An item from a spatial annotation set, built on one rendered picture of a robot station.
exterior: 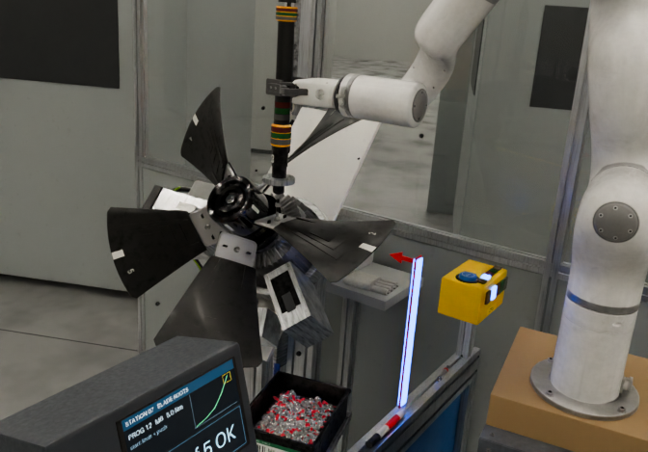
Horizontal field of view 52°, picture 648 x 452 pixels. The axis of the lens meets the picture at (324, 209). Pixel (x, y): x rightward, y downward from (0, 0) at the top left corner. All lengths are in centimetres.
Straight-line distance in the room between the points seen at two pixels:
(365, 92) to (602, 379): 66
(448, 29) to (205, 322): 76
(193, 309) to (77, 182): 246
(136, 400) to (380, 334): 165
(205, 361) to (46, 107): 313
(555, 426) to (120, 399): 81
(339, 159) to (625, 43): 87
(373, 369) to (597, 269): 132
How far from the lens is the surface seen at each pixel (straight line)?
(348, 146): 179
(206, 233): 159
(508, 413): 130
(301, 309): 147
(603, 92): 115
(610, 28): 117
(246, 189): 149
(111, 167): 372
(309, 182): 178
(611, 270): 119
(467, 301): 154
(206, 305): 145
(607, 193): 111
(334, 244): 136
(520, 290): 204
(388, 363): 233
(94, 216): 384
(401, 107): 123
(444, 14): 120
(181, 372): 76
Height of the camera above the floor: 164
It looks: 17 degrees down
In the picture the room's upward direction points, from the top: 4 degrees clockwise
